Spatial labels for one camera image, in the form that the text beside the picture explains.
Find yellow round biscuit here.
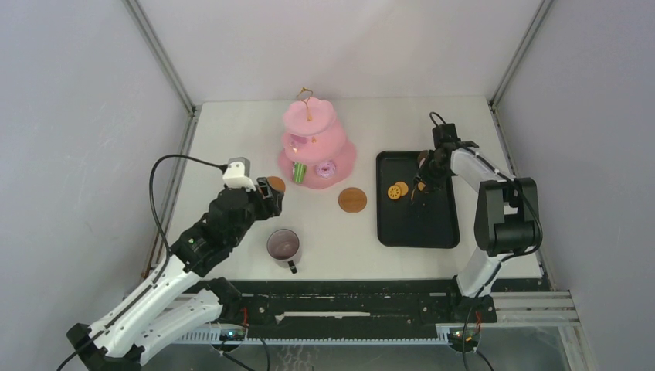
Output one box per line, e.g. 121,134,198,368
387,185,403,200

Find black serving tray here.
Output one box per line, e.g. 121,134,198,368
375,151,460,249

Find purple mug with black handle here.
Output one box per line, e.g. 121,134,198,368
266,229,302,274

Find green striped cake slice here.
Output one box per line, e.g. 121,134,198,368
292,162,308,184

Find pink frosted sprinkle donut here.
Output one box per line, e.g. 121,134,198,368
314,160,337,179

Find pink three-tier cake stand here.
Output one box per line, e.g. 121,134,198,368
277,87,357,189

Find chocolate round cookie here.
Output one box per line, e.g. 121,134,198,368
416,150,429,166

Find pink-tipped metal tongs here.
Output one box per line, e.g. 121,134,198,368
409,176,426,205

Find pink cupcake toy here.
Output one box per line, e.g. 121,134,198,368
288,134,317,153

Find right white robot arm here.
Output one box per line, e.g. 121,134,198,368
414,124,543,322

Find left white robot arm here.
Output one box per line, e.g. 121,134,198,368
66,178,284,370

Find left wooden round coaster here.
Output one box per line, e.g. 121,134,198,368
266,176,286,193

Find wooden round coaster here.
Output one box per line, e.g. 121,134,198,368
338,187,368,213
266,176,286,193

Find right wooden round coaster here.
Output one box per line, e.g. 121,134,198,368
338,187,368,213

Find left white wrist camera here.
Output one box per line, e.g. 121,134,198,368
222,157,256,192

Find left black camera cable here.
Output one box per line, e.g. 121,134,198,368
53,154,229,371

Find black camera cable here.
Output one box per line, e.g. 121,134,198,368
53,154,229,371
429,111,544,371

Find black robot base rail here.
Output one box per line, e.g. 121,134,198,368
233,279,497,340

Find right black camera cable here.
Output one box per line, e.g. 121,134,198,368
429,111,544,371

